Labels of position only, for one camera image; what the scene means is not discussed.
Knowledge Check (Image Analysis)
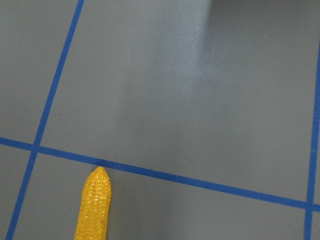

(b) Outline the yellow corn cob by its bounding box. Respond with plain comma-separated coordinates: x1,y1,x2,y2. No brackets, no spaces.
74,166,112,240

